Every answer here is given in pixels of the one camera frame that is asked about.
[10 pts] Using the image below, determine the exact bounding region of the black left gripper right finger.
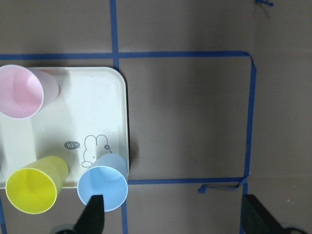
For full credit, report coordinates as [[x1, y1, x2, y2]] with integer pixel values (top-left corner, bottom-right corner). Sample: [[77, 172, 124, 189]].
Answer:
[[241, 195, 288, 234]]

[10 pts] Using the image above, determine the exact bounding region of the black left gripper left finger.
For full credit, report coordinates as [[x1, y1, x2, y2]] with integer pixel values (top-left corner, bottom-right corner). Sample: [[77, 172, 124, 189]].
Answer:
[[74, 195, 105, 234]]

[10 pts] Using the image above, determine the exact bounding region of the light blue cup near base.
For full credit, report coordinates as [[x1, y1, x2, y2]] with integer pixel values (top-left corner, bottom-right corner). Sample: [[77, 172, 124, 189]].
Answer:
[[77, 153, 128, 212]]

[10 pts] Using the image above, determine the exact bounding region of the yellow cup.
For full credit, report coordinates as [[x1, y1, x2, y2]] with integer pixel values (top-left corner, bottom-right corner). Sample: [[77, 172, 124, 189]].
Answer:
[[5, 156, 69, 215]]

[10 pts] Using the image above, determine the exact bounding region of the pink cup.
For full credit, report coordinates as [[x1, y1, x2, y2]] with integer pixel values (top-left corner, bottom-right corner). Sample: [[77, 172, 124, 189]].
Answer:
[[0, 64, 59, 119]]

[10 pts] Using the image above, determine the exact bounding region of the cream plastic tray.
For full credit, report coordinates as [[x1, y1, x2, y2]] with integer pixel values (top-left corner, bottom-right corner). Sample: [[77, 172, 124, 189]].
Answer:
[[0, 67, 129, 188]]

